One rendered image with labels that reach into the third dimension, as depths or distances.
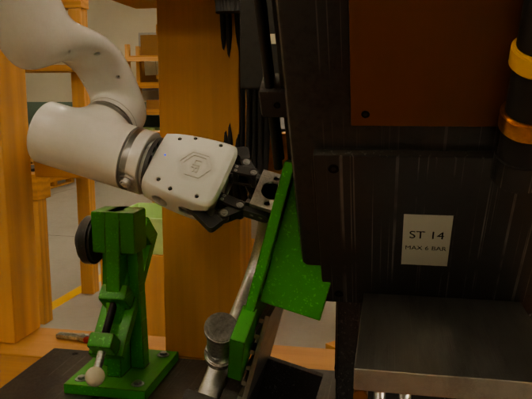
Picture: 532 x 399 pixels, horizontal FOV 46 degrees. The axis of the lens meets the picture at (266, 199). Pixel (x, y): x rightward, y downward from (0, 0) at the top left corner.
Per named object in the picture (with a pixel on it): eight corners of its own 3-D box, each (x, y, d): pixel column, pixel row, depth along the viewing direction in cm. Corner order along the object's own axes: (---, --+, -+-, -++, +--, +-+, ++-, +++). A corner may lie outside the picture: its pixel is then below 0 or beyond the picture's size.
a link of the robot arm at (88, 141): (147, 161, 89) (117, 201, 82) (62, 135, 91) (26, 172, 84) (148, 112, 83) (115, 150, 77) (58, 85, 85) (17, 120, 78)
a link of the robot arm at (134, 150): (110, 166, 77) (133, 173, 76) (141, 114, 81) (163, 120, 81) (120, 203, 84) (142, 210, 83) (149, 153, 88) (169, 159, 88)
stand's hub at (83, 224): (88, 269, 95) (85, 220, 94) (69, 268, 95) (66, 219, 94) (109, 257, 102) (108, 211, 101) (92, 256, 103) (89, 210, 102)
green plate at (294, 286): (305, 367, 69) (360, 182, 64) (233, 342, 70) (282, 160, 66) (318, 329, 80) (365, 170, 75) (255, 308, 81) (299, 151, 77)
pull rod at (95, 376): (100, 390, 89) (98, 351, 88) (81, 389, 89) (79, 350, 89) (116, 374, 94) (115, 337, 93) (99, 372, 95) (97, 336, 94)
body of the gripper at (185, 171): (125, 176, 76) (212, 203, 75) (160, 115, 82) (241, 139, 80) (133, 209, 83) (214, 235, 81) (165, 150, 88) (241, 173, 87)
